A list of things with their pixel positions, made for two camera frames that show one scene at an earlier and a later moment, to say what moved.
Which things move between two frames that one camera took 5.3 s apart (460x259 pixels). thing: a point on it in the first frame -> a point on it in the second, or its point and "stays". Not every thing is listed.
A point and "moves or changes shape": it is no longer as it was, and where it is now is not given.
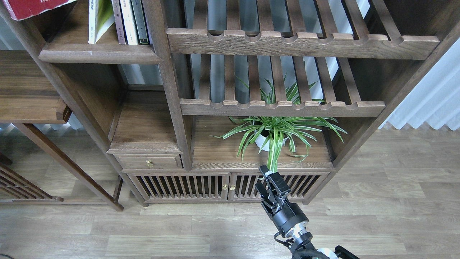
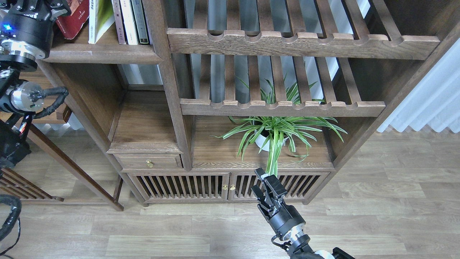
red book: (20, 9) moves or changes shape
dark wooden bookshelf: (227, 87) stays
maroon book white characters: (116, 5) stays
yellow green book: (101, 17) stays
